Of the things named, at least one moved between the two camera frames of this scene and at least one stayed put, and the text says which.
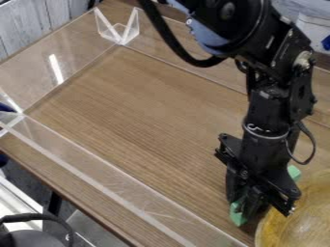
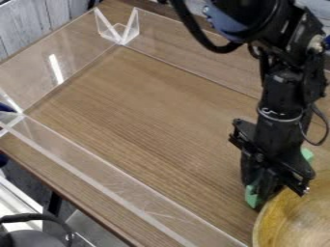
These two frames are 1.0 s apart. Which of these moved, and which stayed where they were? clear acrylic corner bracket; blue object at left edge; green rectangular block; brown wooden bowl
Moved: green rectangular block
Stayed: blue object at left edge; clear acrylic corner bracket; brown wooden bowl
